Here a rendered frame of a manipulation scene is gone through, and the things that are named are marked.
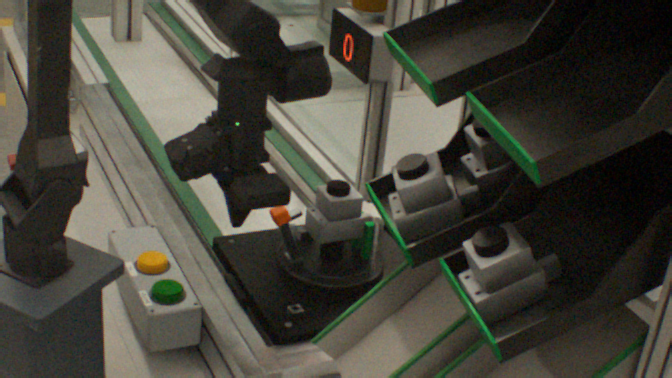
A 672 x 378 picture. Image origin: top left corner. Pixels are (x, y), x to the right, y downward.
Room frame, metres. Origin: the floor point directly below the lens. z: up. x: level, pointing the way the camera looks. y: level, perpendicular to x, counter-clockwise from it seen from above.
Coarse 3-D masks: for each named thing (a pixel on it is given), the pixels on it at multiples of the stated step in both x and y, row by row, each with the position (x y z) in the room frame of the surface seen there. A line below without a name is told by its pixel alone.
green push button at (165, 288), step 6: (156, 282) 1.03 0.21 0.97; (162, 282) 1.04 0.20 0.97; (168, 282) 1.04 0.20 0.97; (174, 282) 1.04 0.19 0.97; (156, 288) 1.02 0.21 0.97; (162, 288) 1.02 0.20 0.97; (168, 288) 1.02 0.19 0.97; (174, 288) 1.03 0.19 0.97; (180, 288) 1.03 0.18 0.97; (156, 294) 1.01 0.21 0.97; (162, 294) 1.01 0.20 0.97; (168, 294) 1.01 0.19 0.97; (174, 294) 1.01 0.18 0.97; (180, 294) 1.02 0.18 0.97; (156, 300) 1.01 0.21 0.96; (162, 300) 1.01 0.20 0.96; (168, 300) 1.01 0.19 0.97; (174, 300) 1.01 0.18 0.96
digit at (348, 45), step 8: (344, 24) 1.34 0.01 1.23; (344, 32) 1.34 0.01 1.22; (352, 32) 1.32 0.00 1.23; (344, 40) 1.34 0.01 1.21; (352, 40) 1.32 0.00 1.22; (344, 48) 1.33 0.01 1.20; (352, 48) 1.31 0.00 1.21; (344, 56) 1.33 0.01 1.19; (352, 56) 1.31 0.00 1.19; (352, 64) 1.31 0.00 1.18
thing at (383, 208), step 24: (456, 144) 0.93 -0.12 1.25; (456, 168) 0.92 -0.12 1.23; (384, 192) 0.91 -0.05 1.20; (504, 192) 0.81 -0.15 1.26; (528, 192) 0.81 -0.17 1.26; (384, 216) 0.84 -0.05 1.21; (480, 216) 0.80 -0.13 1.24; (504, 216) 0.81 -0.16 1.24; (432, 240) 0.79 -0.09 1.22; (456, 240) 0.79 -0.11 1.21
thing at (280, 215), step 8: (280, 208) 1.08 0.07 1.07; (296, 208) 1.09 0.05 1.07; (272, 216) 1.07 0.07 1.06; (280, 216) 1.07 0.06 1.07; (288, 216) 1.07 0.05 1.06; (296, 216) 1.08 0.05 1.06; (280, 224) 1.07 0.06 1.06; (288, 224) 1.08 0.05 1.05; (280, 232) 1.08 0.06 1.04; (288, 232) 1.08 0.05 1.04; (288, 240) 1.08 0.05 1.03; (288, 248) 1.08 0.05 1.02; (296, 248) 1.08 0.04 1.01; (296, 256) 1.08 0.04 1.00
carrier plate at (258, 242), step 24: (216, 240) 1.16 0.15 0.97; (240, 240) 1.16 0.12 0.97; (264, 240) 1.17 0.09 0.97; (384, 240) 1.21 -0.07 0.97; (240, 264) 1.10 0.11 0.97; (264, 264) 1.11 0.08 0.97; (264, 288) 1.05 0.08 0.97; (288, 288) 1.06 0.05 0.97; (264, 312) 1.00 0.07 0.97; (312, 312) 1.01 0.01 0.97; (336, 312) 1.02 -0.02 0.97; (288, 336) 0.96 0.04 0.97; (312, 336) 0.97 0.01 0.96
